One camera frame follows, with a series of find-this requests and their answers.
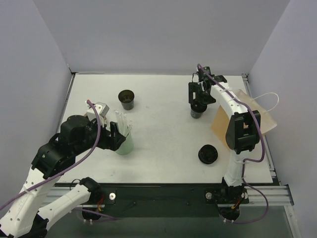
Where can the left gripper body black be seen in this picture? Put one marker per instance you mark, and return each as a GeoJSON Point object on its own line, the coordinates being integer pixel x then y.
{"type": "Point", "coordinates": [109, 138]}

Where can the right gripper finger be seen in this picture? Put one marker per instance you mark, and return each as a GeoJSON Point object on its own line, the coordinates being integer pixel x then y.
{"type": "Point", "coordinates": [195, 106]}
{"type": "Point", "coordinates": [203, 105]}

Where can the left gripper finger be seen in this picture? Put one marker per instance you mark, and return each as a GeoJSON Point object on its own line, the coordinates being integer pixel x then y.
{"type": "Point", "coordinates": [114, 128]}
{"type": "Point", "coordinates": [117, 141]}

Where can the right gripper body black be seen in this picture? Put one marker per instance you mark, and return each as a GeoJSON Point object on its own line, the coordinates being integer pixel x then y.
{"type": "Point", "coordinates": [195, 96]}

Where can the brown paper takeout bag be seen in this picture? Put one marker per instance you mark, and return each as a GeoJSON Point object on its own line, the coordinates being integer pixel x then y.
{"type": "Point", "coordinates": [221, 120]}

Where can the black takeout coffee cup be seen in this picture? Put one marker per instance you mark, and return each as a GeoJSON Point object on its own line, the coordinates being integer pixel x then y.
{"type": "Point", "coordinates": [126, 98]}

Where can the black cup lid stack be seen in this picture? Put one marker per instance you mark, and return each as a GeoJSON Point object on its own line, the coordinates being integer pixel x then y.
{"type": "Point", "coordinates": [208, 154]}

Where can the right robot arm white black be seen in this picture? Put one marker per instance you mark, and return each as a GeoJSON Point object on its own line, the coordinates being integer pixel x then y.
{"type": "Point", "coordinates": [243, 135]}

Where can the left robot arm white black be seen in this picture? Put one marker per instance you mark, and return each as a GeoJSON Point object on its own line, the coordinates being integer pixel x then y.
{"type": "Point", "coordinates": [26, 217]}

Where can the white wrapped straw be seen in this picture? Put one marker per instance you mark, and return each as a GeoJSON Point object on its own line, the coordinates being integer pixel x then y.
{"type": "Point", "coordinates": [124, 125]}

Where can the green straw holder cup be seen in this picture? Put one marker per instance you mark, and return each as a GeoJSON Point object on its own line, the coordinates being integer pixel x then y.
{"type": "Point", "coordinates": [128, 145]}

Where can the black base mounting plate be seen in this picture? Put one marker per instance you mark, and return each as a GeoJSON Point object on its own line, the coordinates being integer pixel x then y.
{"type": "Point", "coordinates": [164, 201]}

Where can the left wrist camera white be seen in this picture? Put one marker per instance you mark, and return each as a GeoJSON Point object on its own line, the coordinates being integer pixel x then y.
{"type": "Point", "coordinates": [102, 110]}

